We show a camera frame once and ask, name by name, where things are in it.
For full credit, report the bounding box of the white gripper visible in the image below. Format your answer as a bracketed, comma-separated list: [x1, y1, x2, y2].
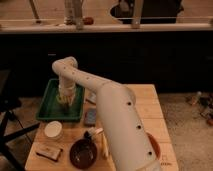
[59, 77, 76, 97]

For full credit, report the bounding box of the yellow-green cup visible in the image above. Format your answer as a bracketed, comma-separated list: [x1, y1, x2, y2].
[56, 94, 74, 106]

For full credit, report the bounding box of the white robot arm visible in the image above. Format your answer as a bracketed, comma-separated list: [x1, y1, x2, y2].
[52, 57, 162, 171]

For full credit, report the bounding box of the green plastic tray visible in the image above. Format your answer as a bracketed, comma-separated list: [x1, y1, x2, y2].
[36, 79, 85, 122]

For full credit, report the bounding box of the grey blue wedge object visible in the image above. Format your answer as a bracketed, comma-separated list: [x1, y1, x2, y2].
[86, 92, 96, 104]

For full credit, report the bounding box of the blue sponge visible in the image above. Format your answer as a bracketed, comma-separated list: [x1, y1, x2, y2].
[84, 108, 96, 126]

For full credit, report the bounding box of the white round container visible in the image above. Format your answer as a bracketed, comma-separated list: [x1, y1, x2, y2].
[44, 121, 63, 140]

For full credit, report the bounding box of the dark brown bowl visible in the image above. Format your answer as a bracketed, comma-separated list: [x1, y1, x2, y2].
[69, 139, 97, 169]

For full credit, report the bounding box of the wooden block with label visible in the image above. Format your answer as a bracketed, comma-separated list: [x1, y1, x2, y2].
[35, 145, 62, 162]

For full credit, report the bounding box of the red object on counter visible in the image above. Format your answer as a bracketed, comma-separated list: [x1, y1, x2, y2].
[83, 17, 94, 25]

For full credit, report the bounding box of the black chair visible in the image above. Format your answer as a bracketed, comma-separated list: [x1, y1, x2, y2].
[0, 69, 41, 171]

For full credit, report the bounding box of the yellow corn cob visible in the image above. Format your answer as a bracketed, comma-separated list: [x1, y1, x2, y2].
[102, 133, 109, 159]

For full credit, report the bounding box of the orange plate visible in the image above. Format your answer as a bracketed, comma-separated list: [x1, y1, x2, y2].
[147, 132, 161, 159]

